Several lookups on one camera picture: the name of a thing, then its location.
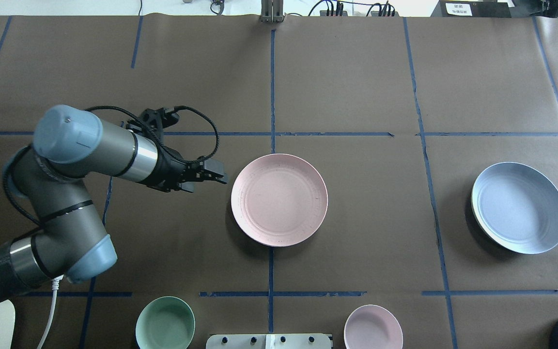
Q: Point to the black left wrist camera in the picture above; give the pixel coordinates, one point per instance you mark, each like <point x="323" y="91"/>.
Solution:
<point x="152" y="123"/>

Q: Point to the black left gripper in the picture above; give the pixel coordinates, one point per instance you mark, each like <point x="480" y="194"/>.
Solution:
<point x="166" y="173"/>

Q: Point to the pink bowl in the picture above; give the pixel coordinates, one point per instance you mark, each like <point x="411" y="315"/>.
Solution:
<point x="372" y="327"/>

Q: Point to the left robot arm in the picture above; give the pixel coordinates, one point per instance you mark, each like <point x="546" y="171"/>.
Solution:
<point x="44" y="182"/>

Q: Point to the grey metal post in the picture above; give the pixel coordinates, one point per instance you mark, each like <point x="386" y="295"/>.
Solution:
<point x="272" y="11"/>

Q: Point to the black box with label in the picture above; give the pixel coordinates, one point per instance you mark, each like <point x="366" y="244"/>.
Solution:
<point x="471" y="8"/>

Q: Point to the light blue plate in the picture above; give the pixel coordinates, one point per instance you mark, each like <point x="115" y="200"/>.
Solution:
<point x="516" y="206"/>

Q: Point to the green bowl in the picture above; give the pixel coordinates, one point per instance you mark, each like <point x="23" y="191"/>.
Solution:
<point x="165" y="323"/>

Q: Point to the pink plate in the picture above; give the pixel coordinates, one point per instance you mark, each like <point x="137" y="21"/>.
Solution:
<point x="279" y="200"/>

